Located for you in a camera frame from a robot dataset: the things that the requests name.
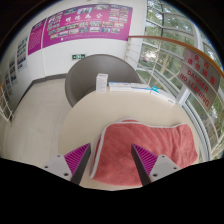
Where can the small upright white box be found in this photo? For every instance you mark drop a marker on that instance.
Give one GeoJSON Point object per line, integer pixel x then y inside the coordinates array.
{"type": "Point", "coordinates": [101, 83]}

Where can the flat white and blue box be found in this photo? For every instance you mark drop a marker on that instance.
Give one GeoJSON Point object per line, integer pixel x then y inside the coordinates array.
{"type": "Point", "coordinates": [163, 95]}

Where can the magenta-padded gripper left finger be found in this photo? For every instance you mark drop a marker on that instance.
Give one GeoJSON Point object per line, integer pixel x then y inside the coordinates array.
{"type": "Point", "coordinates": [76, 156]}

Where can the white warning sign red letters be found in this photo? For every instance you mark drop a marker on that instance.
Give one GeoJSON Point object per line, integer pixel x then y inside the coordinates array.
{"type": "Point", "coordinates": [198, 80]}

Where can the grey round-backed chair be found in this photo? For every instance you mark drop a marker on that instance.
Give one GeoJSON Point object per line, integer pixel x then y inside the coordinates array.
{"type": "Point", "coordinates": [86, 76]}

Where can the narrow magenta wall poster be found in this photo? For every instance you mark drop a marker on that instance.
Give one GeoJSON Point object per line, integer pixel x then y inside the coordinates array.
{"type": "Point", "coordinates": [36, 36]}

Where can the white photo wall board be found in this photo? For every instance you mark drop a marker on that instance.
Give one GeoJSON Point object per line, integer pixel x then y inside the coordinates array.
{"type": "Point", "coordinates": [22, 53]}
{"type": "Point", "coordinates": [12, 71]}

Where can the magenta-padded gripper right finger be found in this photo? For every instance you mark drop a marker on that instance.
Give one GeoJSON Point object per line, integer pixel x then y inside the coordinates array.
{"type": "Point", "coordinates": [146, 158]}

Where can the white railing with orange handrail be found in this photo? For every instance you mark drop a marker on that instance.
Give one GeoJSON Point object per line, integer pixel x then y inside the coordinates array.
{"type": "Point", "coordinates": [166, 40]}

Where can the green exit sign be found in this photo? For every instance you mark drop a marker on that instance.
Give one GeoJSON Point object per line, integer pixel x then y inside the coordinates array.
{"type": "Point", "coordinates": [78, 57]}

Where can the pink towel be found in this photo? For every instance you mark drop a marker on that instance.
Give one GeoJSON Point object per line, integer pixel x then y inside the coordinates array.
{"type": "Point", "coordinates": [116, 153]}

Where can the large magenta wall poster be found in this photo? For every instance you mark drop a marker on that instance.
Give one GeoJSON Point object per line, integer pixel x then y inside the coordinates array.
{"type": "Point", "coordinates": [86, 25]}

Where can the white stair railing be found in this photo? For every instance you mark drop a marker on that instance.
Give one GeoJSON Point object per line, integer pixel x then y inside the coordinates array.
{"type": "Point", "coordinates": [6, 106]}

